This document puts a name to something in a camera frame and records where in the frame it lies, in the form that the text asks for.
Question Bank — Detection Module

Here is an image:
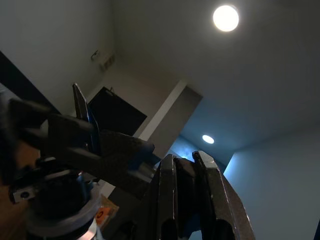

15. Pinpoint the large round ceiling light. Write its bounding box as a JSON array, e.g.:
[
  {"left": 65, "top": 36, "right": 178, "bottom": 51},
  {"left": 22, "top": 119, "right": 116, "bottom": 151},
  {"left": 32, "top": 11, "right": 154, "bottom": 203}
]
[{"left": 212, "top": 4, "right": 240, "bottom": 33}]

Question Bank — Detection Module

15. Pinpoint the dark wall beam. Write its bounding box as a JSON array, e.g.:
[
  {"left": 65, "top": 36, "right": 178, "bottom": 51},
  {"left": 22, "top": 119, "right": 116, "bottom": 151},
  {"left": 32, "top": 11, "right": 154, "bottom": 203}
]
[{"left": 0, "top": 50, "right": 62, "bottom": 116}]

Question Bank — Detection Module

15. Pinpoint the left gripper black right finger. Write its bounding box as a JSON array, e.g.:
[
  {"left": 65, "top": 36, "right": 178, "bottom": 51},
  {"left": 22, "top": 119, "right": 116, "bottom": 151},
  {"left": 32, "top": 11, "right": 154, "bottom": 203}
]
[{"left": 191, "top": 150, "right": 257, "bottom": 240}]

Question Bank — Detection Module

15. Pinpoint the white door frame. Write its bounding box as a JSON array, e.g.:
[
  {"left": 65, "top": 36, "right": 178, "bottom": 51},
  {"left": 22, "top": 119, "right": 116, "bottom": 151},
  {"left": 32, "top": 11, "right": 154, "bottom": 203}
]
[{"left": 138, "top": 79, "right": 189, "bottom": 152}]

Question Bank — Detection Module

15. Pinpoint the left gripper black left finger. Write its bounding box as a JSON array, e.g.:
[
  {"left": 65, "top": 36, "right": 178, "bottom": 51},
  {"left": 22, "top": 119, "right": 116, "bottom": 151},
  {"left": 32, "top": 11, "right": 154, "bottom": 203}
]
[{"left": 136, "top": 153, "right": 201, "bottom": 240}]

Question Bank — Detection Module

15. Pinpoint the small round ceiling light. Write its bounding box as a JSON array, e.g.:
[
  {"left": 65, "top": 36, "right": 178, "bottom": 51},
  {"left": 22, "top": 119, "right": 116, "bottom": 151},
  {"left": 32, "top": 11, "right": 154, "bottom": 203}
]
[{"left": 201, "top": 134, "right": 215, "bottom": 145}]

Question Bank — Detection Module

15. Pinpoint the black wall screen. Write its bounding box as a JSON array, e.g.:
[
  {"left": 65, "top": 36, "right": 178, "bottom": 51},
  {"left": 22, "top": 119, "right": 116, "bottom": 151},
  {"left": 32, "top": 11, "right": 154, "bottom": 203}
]
[{"left": 86, "top": 86, "right": 148, "bottom": 139}]

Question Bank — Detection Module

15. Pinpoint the white wall vent grille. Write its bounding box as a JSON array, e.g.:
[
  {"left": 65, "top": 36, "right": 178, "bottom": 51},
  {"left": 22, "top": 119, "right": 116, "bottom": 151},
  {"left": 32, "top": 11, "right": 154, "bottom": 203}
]
[{"left": 100, "top": 54, "right": 116, "bottom": 72}]

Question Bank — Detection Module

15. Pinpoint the cardboard box with orange label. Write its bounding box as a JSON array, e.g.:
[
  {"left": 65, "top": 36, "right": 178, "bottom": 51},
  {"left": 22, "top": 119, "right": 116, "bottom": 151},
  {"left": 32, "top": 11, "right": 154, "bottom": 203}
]
[{"left": 93, "top": 196, "right": 120, "bottom": 229}]

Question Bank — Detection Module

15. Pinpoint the thin black finger of the right gripper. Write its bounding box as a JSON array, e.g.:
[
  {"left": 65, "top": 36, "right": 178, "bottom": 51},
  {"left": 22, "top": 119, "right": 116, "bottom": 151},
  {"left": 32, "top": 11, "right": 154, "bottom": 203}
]
[{"left": 71, "top": 82, "right": 103, "bottom": 155}]

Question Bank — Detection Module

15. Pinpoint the broad black finger of the right gripper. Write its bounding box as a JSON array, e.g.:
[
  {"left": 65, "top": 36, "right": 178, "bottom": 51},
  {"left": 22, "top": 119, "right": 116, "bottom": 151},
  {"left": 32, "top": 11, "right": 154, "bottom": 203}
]
[{"left": 39, "top": 113, "right": 162, "bottom": 200}]

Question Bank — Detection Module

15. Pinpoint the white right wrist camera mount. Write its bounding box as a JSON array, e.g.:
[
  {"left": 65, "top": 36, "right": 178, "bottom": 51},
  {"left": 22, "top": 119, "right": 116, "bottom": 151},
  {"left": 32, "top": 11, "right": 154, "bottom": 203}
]
[{"left": 8, "top": 159, "right": 103, "bottom": 240}]

